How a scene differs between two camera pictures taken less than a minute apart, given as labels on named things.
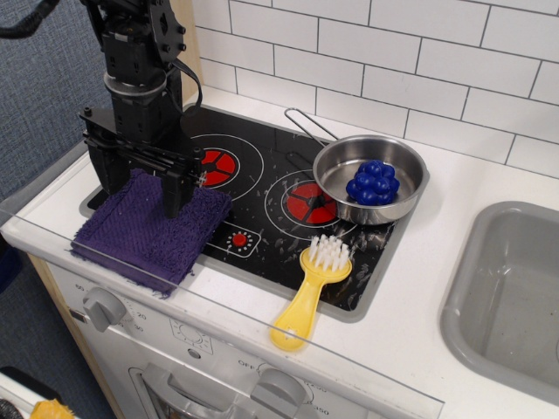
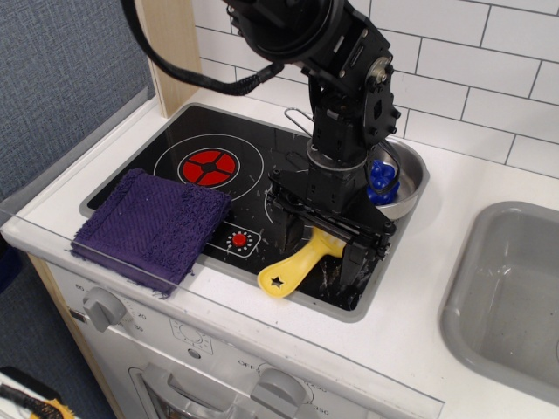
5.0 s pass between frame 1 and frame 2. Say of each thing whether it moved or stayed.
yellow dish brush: moved
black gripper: moved
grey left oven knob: stayed
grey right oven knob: stayed
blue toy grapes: stayed
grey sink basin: stayed
